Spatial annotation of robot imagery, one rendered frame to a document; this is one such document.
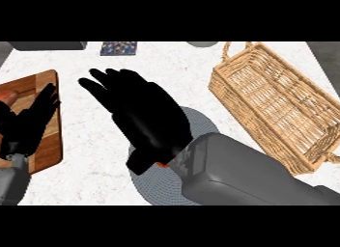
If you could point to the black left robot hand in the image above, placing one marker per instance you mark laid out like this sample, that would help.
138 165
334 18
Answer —
23 125

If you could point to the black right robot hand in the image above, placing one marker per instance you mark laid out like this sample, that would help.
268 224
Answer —
144 119

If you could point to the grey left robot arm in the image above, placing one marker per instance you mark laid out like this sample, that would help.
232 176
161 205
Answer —
8 181

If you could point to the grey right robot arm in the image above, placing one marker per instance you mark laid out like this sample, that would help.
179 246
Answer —
253 175

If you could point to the red tomato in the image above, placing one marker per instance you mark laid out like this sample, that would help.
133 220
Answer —
161 165

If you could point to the grey round placemat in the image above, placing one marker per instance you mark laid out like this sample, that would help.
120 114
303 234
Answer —
151 188

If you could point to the wicker basket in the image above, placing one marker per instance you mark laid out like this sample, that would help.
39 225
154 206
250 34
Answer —
282 109

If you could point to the wooden cutting board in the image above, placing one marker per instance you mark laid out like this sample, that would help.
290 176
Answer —
43 128

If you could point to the orange-red round fruit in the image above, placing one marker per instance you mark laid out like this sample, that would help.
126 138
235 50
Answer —
6 96

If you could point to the blue patterned box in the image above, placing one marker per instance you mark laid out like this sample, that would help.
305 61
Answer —
119 48

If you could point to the dark grey appliance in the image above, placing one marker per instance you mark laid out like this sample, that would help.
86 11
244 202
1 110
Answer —
46 45

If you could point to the grey round object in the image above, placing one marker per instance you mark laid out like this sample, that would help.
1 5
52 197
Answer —
203 44

